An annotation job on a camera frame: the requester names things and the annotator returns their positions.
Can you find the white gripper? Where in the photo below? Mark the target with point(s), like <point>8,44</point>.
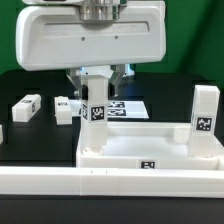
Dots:
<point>63,34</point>

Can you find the white desk tabletop tray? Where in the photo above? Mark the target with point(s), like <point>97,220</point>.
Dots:
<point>150,145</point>

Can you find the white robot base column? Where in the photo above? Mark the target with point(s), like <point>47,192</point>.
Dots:
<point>106,70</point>

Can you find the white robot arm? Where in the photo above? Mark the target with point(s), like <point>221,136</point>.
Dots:
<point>66,34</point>

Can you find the white sheet with fiducial tags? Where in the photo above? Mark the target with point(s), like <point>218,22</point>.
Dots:
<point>117,109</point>

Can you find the white block at left edge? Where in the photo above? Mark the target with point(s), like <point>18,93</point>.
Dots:
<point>1,134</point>

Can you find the white front fence rail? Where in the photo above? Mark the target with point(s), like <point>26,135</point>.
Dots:
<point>110,182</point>

